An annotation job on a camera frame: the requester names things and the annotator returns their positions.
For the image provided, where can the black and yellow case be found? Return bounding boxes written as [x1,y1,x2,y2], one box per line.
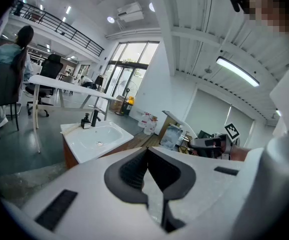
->
[120,95,136,116]

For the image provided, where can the white sink vanity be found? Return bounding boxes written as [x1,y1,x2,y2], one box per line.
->
[60,120,135,170]

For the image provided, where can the dark grey chair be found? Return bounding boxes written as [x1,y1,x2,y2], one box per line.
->
[0,63,21,140]

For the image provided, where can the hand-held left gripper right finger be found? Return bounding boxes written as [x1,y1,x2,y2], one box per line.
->
[146,147,197,234]

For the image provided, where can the clear plastic wrapped bundle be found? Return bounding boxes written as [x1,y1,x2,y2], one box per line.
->
[159,123,183,150]

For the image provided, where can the person's white shirt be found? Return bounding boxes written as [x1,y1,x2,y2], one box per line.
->
[230,33,289,240]

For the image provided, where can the white roller blinds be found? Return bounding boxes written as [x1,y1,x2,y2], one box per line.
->
[183,88,256,146]

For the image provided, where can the white plastic bags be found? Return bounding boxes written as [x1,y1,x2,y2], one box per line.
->
[144,115,159,136]

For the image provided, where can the black office chair white base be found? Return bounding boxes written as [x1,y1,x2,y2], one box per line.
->
[24,53,64,118]

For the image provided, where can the white ceiling air conditioner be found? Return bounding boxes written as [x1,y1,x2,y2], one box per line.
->
[116,1,145,24]

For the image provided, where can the black standing fan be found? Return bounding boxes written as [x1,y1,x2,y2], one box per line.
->
[114,79,138,116]

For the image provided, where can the long ceiling light bar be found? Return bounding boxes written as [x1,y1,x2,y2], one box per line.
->
[215,55,261,88]

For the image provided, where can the black faucet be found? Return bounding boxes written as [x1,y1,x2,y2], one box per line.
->
[90,108,102,128]

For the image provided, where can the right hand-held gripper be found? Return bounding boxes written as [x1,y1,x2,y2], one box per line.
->
[189,122,241,161]

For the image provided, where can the person's head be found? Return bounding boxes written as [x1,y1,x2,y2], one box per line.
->
[241,0,289,40]

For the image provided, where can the cardboard box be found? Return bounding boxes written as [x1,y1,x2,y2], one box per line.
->
[108,95,124,111]

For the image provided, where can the wooden slatted platform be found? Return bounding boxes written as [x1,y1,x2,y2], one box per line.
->
[127,131,162,150]

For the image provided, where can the black square soap dish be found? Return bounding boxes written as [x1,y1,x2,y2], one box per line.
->
[80,112,92,130]

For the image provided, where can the glass entrance doors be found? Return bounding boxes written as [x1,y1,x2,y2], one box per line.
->
[103,41,160,100]

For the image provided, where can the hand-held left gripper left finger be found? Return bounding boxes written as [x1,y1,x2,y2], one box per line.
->
[103,147,150,205]

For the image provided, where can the white plastic jug red label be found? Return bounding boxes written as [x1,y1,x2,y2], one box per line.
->
[137,111,151,129]

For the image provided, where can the black metal railing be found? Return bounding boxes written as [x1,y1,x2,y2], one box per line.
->
[10,0,105,58]

